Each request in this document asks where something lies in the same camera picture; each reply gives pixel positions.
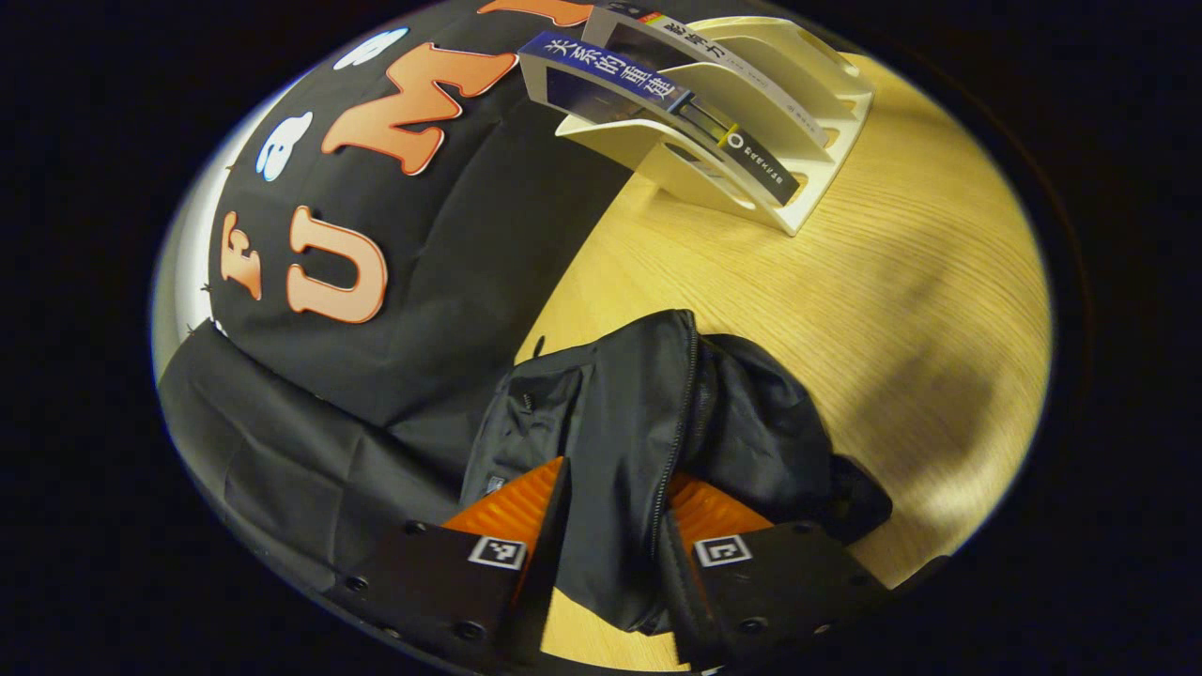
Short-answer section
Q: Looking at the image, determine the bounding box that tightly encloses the blue book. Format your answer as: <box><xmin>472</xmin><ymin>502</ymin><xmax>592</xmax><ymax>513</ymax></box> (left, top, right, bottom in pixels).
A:
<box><xmin>518</xmin><ymin>30</ymin><xmax>801</xmax><ymax>207</ymax></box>

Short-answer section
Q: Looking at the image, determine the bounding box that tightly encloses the black schoolbag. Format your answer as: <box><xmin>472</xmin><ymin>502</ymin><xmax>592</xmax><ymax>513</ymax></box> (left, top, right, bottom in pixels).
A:
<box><xmin>458</xmin><ymin>308</ymin><xmax>893</xmax><ymax>635</ymax></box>

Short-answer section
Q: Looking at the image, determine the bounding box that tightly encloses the white bookshelf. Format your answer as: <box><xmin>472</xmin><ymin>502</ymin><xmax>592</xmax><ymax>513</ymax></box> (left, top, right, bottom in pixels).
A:
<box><xmin>554</xmin><ymin>14</ymin><xmax>876</xmax><ymax>238</ymax></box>

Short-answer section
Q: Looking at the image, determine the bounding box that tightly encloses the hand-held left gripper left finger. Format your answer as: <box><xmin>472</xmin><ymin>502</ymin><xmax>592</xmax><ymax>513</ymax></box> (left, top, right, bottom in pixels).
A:
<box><xmin>324</xmin><ymin>456</ymin><xmax>574</xmax><ymax>672</ymax></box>

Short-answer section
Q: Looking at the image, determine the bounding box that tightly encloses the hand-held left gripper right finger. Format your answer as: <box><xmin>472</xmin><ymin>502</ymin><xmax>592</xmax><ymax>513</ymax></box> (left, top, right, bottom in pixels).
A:
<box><xmin>657</xmin><ymin>472</ymin><xmax>893</xmax><ymax>669</ymax></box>

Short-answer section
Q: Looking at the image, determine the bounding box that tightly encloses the white book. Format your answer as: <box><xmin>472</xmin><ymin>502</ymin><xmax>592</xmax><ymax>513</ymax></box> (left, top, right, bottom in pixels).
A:
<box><xmin>582</xmin><ymin>5</ymin><xmax>832</xmax><ymax>151</ymax></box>

